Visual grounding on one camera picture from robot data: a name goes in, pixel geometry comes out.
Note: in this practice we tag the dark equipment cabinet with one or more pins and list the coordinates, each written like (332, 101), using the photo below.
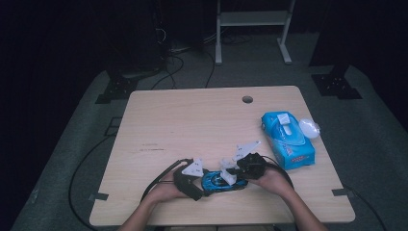
(134, 38)

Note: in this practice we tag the grey tape strip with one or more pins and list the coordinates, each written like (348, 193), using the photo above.
(342, 192)
(97, 196)

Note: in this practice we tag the blue toy car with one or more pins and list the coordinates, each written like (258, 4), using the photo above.
(213, 184)

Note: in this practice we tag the black stand base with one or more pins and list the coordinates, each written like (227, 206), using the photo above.
(117, 91)
(335, 86)

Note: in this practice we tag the white wet wipe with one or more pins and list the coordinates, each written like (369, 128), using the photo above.
(228, 176)

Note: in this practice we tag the person's right hand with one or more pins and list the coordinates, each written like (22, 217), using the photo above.
(275, 183)

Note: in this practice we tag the blue wet wipes pack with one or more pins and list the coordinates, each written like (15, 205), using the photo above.
(296, 150)

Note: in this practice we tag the person's left hand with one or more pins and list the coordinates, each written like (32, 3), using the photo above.
(165, 194)

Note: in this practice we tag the white metal stand frame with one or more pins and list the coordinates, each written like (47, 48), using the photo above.
(253, 18)

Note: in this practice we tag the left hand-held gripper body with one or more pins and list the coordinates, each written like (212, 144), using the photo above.
(187, 184)

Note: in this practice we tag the black tape floor outline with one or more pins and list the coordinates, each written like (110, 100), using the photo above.
(108, 126)

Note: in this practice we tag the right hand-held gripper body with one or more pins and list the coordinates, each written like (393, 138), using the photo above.
(253, 166)

